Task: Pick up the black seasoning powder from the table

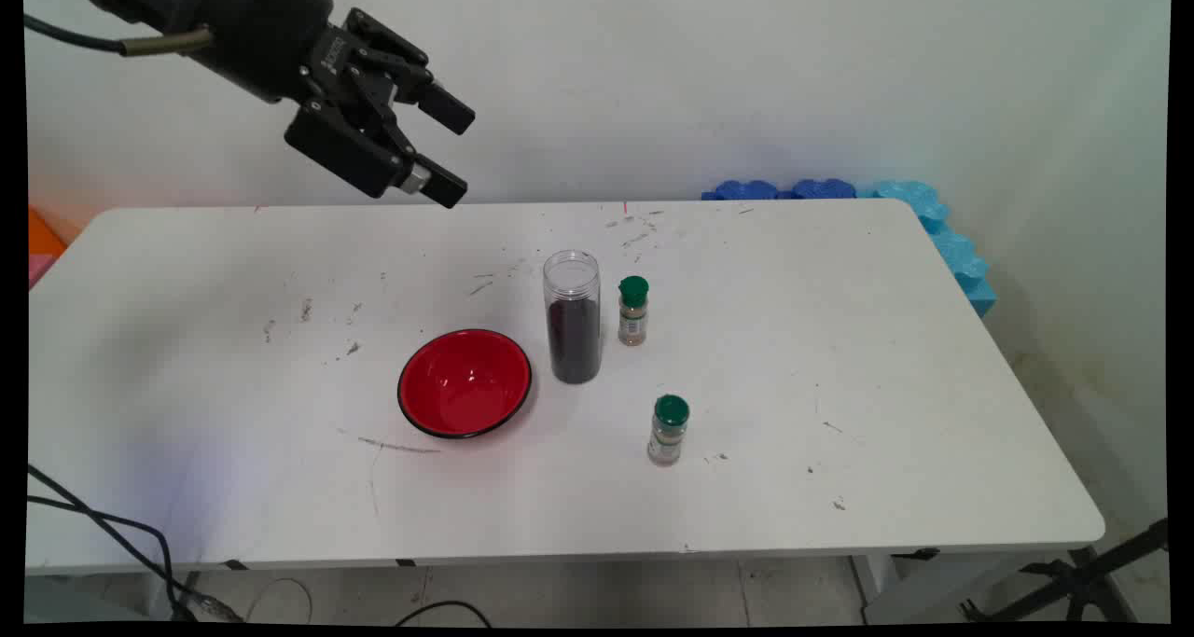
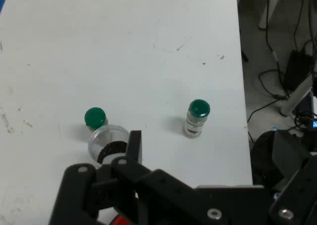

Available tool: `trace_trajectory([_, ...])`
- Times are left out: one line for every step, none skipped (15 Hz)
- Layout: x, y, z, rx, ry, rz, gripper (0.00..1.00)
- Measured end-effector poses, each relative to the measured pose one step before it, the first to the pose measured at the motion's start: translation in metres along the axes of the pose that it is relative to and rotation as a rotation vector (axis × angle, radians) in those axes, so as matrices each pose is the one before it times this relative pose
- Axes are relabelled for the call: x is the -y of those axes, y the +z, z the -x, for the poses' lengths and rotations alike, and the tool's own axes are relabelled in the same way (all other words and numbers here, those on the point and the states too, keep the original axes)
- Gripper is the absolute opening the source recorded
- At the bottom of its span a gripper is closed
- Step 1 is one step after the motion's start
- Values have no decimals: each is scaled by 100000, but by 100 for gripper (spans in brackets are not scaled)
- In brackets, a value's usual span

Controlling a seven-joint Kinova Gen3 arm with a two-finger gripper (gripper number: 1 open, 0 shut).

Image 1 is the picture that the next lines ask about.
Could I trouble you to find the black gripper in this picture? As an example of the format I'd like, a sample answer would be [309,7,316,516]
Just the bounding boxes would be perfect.
[89,0,477,210]

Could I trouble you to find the clear jar with dark seeds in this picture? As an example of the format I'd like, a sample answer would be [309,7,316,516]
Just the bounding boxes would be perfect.
[543,250,603,385]

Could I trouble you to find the red bowl with black rim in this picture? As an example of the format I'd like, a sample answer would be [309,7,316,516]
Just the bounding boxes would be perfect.
[397,328,534,440]

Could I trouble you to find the green-capped spice bottle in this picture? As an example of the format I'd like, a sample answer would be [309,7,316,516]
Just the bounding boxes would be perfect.
[618,276,650,347]
[647,395,691,467]

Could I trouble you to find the dark blue foam tile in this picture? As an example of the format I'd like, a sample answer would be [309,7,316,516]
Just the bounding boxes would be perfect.
[791,178,858,201]
[701,180,781,201]

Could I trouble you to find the orange foam block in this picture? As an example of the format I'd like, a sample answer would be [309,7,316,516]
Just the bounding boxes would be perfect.
[28,206,68,257]

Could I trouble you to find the white table leg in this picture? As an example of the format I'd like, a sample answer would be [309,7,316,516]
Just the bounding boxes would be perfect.
[851,553,1027,625]
[140,572,199,621]

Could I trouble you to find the light blue foam tile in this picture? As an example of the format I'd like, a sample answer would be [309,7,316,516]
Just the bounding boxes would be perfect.
[858,180,997,319]

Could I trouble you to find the black tripod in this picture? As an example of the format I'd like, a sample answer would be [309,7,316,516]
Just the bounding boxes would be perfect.
[961,518,1169,624]

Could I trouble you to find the black floor cable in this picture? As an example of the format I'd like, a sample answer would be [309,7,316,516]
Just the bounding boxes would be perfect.
[28,495,180,610]
[396,601,493,627]
[28,464,239,621]

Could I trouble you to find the thin grey cable loop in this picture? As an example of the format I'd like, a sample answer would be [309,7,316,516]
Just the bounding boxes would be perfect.
[244,577,314,625]

